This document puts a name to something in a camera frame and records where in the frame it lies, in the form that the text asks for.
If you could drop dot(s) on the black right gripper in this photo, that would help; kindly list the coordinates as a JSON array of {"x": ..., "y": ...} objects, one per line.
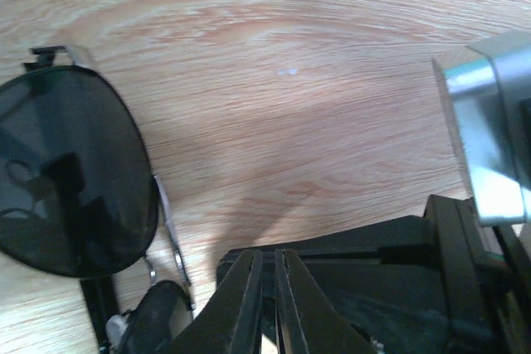
[{"x": 415, "y": 284}]

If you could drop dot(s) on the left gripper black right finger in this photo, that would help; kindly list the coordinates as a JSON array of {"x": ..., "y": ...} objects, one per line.
[{"x": 305, "y": 320}]

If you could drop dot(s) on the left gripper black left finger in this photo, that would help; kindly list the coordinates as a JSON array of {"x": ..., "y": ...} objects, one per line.
[{"x": 231, "y": 320}]

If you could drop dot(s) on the black sunglasses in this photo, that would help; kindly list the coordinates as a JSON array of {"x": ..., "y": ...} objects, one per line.
[{"x": 80, "y": 199}]

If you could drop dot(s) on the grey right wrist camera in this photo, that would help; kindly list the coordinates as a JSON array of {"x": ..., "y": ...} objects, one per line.
[{"x": 483, "y": 87}]

